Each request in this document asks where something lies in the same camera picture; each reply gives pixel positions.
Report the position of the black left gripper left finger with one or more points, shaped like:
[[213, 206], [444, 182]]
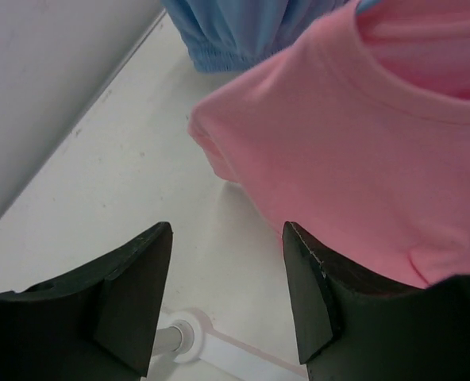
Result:
[[96, 322]]

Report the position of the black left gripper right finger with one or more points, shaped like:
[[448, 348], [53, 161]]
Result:
[[354, 324]]

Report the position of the pink t shirt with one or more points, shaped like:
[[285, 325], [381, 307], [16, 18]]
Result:
[[360, 133]]

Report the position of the blue garment on hanger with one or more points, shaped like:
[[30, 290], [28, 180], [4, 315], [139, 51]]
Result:
[[235, 35]]

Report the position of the white clothes rack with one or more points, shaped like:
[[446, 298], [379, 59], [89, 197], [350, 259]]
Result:
[[188, 336]]

